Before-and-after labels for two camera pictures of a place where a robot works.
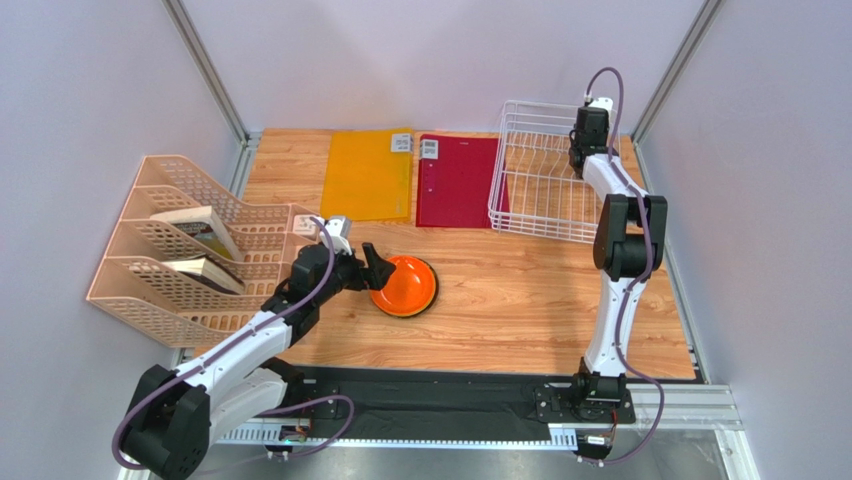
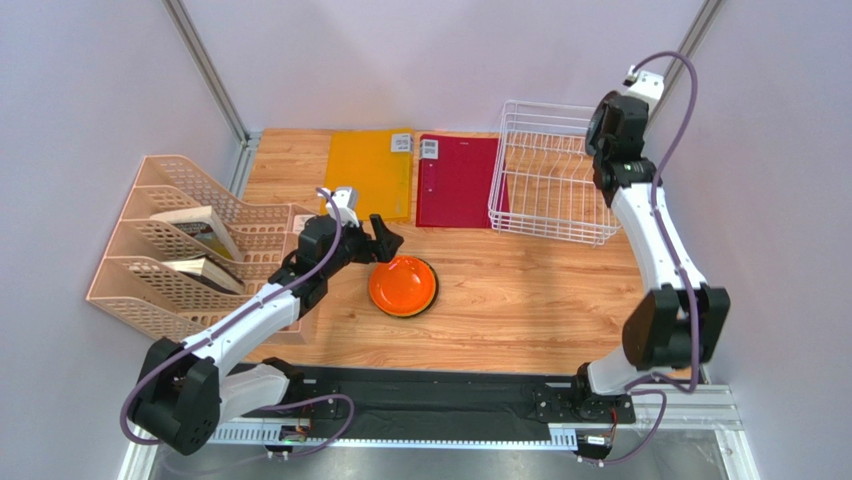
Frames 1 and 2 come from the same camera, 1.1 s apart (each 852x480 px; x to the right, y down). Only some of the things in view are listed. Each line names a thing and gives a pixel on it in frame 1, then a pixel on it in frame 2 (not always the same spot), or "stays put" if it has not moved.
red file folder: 461,183 stays put
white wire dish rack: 537,191 stays put
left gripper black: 374,276 to 389,241
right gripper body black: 577,158 to 613,121
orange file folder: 368,175 stays put
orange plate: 410,289 stays put
